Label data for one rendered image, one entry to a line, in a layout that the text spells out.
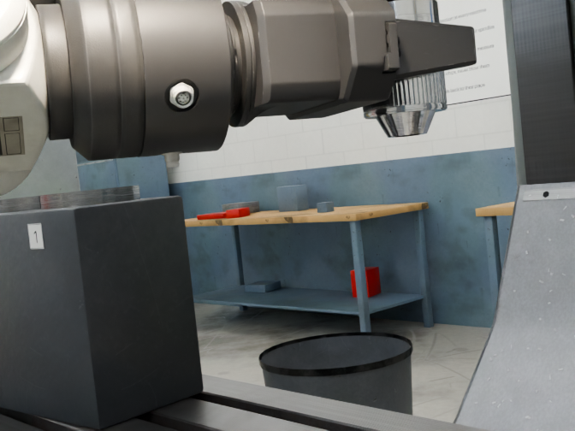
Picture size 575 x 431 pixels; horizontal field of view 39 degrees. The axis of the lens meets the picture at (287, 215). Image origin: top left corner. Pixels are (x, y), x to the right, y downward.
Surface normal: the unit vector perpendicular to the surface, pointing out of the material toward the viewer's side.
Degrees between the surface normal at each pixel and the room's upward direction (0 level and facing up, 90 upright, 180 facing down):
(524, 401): 45
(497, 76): 90
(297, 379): 94
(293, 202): 90
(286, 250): 90
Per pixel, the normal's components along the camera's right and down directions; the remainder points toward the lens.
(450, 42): 0.32, 0.01
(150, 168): 0.67, -0.03
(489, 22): -0.73, 0.11
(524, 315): -0.69, -0.39
